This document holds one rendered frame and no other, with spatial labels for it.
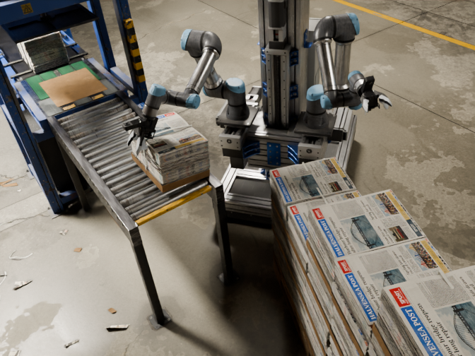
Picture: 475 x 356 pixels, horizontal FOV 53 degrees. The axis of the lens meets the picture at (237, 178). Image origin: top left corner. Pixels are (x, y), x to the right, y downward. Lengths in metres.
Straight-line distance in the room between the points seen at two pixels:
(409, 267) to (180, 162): 1.22
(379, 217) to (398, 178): 1.91
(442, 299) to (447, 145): 2.94
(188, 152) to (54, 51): 1.98
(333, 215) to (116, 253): 1.87
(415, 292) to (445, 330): 0.13
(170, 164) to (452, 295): 1.46
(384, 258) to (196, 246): 1.76
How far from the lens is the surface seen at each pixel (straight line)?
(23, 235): 3.83
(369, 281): 1.73
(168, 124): 2.60
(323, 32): 2.58
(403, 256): 1.83
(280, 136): 2.95
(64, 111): 3.47
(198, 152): 2.44
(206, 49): 2.56
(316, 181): 2.45
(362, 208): 1.98
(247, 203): 3.22
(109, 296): 3.18
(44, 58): 4.10
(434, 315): 1.42
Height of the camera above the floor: 2.42
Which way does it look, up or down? 40 degrees down
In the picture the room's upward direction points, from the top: 5 degrees counter-clockwise
